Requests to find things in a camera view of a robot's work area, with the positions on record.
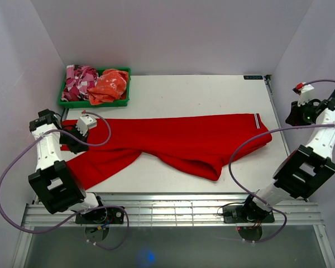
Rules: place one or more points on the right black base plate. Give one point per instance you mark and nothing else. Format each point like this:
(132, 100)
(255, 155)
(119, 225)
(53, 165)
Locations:
(238, 213)

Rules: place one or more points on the red trousers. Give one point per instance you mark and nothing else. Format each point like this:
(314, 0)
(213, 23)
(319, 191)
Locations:
(199, 146)

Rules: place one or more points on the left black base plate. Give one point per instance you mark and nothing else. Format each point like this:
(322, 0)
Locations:
(109, 216)

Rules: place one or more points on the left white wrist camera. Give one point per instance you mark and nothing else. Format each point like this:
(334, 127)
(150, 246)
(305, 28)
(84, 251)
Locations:
(85, 123)

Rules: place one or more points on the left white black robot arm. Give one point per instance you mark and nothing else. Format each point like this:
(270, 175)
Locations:
(54, 182)

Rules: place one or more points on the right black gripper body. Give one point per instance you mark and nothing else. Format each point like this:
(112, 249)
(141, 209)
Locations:
(303, 115)

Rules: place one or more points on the aluminium frame rail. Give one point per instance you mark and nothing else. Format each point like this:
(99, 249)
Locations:
(201, 210)

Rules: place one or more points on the orange crumpled garment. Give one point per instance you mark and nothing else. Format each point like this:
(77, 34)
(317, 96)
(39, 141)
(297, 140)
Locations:
(110, 87)

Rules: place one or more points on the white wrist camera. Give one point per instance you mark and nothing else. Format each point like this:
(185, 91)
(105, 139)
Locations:
(305, 93)
(85, 123)

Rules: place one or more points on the green plastic tray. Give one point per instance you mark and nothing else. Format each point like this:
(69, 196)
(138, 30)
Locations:
(86, 104)

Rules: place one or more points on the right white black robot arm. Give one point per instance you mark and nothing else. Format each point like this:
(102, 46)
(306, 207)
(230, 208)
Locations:
(308, 167)

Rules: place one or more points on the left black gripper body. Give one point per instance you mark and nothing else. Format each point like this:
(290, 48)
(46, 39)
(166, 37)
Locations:
(74, 144)

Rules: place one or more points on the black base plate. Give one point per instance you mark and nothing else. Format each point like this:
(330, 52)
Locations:
(109, 216)
(238, 213)

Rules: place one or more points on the pink patterned garment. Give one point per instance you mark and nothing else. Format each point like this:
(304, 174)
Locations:
(79, 78)

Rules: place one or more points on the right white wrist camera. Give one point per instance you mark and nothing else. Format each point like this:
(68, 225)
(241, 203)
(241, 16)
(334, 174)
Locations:
(305, 93)

